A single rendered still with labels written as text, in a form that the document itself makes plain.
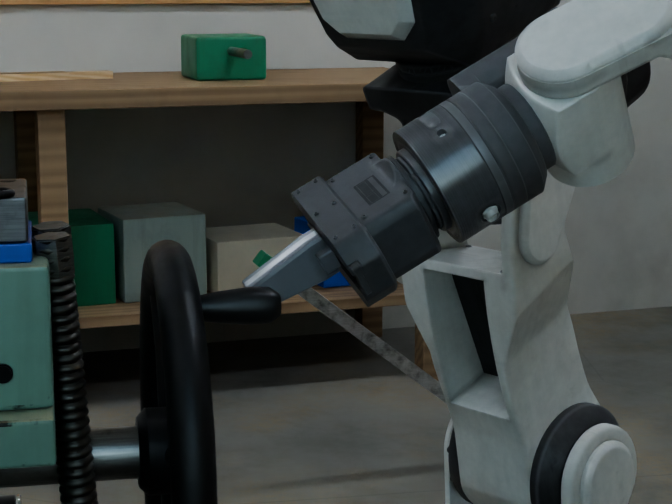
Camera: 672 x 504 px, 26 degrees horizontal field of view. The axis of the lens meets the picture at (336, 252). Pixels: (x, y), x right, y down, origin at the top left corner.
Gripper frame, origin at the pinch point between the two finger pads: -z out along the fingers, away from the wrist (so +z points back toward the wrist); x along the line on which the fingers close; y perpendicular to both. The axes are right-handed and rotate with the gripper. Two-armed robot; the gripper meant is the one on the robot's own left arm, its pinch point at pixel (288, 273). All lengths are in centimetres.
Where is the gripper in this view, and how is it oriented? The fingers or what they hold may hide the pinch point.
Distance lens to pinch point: 97.9
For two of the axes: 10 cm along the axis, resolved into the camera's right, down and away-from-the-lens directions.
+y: -4.2, -7.5, -5.2
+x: -3.3, -4.1, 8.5
